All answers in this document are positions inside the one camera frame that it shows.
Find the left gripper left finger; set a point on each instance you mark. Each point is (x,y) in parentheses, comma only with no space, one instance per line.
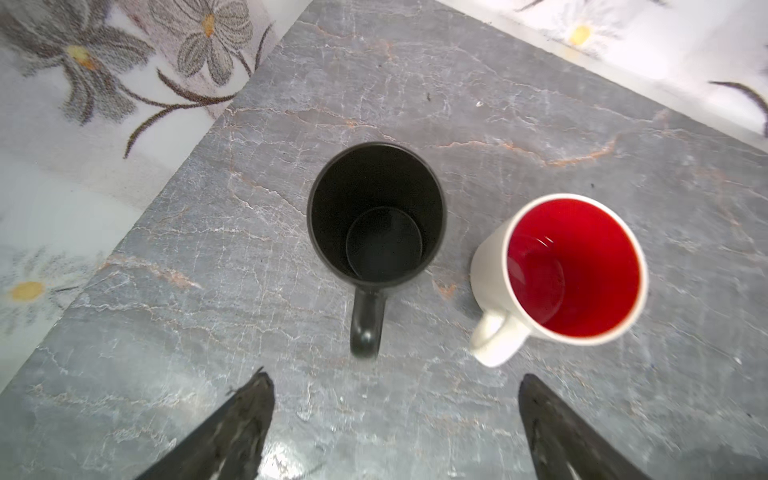
(228,444)

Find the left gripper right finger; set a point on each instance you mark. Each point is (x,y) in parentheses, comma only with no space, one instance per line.
(563,445)

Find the white mug red inside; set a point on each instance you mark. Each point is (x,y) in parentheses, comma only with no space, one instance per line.
(565,268)

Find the black mug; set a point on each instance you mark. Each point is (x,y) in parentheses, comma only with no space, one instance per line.
(376,217)

